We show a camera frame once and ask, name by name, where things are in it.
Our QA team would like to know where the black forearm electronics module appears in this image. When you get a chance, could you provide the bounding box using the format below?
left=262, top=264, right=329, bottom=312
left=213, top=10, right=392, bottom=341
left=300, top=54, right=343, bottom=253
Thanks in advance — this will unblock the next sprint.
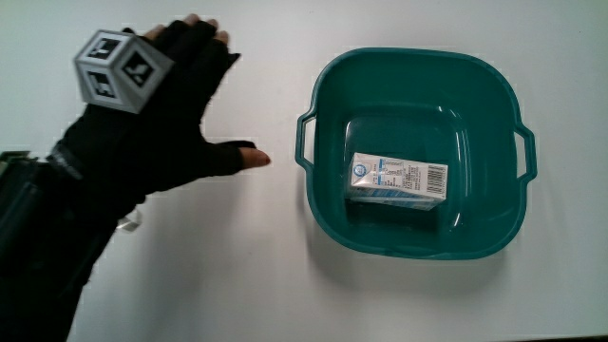
left=0, top=150, right=47, bottom=248

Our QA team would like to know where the teal plastic basin plate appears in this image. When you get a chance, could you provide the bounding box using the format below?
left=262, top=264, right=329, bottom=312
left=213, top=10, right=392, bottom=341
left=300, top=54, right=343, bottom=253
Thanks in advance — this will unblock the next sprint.
left=294, top=47, right=539, bottom=261

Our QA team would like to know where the white blue milk carton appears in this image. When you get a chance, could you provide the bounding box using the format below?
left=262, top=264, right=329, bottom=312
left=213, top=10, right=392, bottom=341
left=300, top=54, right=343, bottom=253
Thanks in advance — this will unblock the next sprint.
left=345, top=152, right=449, bottom=212

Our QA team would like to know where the person's left hand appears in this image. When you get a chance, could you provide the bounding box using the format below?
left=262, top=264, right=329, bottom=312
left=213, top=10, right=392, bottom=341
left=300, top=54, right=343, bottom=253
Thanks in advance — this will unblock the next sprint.
left=47, top=12, right=273, bottom=216

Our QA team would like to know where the person's left forearm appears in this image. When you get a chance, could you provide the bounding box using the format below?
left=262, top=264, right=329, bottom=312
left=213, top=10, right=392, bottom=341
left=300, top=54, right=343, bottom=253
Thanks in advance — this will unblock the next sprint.
left=0, top=151, right=143, bottom=342

